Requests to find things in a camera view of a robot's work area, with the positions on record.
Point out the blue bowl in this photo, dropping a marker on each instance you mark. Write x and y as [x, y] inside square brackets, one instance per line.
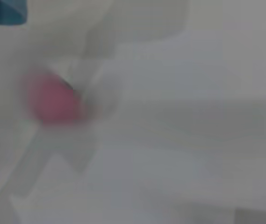
[4, 11]

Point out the pink peach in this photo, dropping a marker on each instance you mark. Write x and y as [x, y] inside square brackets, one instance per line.
[53, 100]

